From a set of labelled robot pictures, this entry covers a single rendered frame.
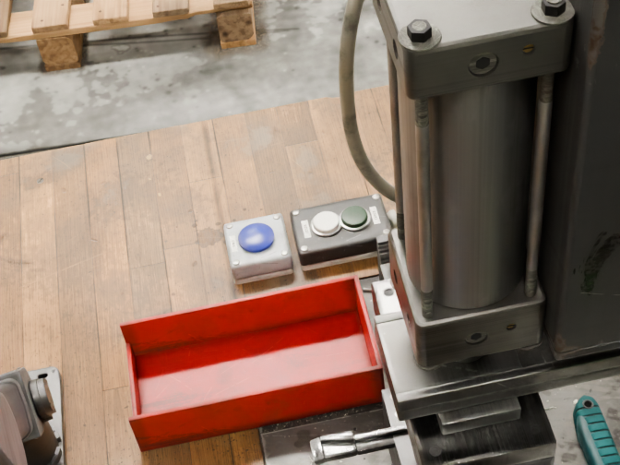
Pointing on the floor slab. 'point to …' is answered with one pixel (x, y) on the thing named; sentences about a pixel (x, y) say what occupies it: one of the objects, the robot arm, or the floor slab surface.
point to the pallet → (241, 17)
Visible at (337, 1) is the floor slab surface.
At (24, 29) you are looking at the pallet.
